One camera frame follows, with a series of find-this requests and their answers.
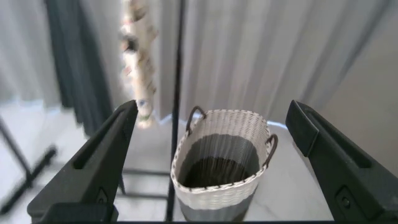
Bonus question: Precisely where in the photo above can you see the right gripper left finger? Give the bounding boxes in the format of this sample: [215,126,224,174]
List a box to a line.
[27,99,139,223]

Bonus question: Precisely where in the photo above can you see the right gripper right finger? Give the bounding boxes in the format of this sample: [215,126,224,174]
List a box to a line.
[285,100,398,223]

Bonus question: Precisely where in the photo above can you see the dark grey T-shirt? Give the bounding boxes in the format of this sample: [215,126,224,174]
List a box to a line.
[45,0,114,138]

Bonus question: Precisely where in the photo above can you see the cream printed garment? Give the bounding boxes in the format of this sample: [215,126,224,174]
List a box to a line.
[119,0,159,129]

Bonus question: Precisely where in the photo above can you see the black clothes rack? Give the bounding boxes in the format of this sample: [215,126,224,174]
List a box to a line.
[0,0,187,222]

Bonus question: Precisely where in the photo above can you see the white laundry basket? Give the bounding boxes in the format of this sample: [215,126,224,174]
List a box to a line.
[170,105,279,222]

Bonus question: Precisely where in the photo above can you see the white curtain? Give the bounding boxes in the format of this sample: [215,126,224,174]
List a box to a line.
[0,0,392,124]

